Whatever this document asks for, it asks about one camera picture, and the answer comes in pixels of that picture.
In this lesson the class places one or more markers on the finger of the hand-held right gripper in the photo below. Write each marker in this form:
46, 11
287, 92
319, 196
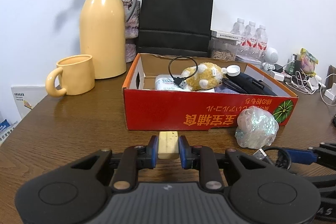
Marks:
302, 156

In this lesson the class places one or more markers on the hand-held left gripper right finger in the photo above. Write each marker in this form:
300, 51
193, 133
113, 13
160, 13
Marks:
183, 153

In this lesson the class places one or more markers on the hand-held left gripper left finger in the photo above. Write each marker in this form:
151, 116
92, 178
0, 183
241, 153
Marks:
153, 153

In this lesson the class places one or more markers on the cream rectangular block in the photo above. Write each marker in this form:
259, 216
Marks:
168, 145

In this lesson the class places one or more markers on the orange red cardboard box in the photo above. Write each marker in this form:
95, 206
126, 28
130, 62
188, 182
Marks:
183, 108

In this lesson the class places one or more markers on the white face mask packet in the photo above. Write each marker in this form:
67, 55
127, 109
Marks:
164, 82

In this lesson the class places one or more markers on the purple fuzzy cloth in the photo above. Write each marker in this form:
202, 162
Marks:
223, 90

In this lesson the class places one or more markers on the iridescent plastic wrap ball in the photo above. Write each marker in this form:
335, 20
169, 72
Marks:
256, 127

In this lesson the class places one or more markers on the white plug adapter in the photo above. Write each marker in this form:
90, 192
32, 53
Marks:
330, 94

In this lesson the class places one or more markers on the yellow plush toy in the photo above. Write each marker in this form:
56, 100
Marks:
204, 77

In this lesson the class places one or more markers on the white charger block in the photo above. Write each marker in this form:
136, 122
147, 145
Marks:
279, 76

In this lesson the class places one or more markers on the black upright device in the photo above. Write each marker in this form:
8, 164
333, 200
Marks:
298, 67

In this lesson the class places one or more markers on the dark box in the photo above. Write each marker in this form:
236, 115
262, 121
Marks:
332, 73

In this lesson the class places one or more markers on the black pouch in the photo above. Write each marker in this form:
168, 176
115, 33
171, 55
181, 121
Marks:
252, 82

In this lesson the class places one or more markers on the black power adapter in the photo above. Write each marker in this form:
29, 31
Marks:
278, 67

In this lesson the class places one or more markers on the green bottle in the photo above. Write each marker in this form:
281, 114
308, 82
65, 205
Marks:
292, 64

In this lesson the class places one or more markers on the yellow snack packet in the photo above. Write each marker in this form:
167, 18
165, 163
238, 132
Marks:
309, 60

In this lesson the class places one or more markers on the white robot-shaped speaker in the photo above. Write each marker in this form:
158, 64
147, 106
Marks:
271, 56

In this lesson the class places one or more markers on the clear container of seeds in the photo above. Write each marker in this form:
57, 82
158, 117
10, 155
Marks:
223, 52

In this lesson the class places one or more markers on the yellow ceramic mug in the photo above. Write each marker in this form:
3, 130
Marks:
76, 74

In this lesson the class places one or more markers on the pink mottled vase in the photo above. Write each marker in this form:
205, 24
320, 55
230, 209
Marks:
131, 29

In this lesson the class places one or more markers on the clear water bottle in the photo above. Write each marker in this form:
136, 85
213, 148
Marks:
249, 35
238, 29
261, 37

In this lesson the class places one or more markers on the flat white box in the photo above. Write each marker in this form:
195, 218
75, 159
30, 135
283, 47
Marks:
225, 34

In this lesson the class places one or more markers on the yellow thermos jug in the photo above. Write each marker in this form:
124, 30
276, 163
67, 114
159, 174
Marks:
102, 29

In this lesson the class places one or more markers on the white booklet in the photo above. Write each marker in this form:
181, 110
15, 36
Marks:
29, 100

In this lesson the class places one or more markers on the black paper bag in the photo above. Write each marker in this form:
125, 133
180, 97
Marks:
176, 16

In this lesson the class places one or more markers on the blue printed packet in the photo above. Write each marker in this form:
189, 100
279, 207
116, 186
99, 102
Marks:
5, 129

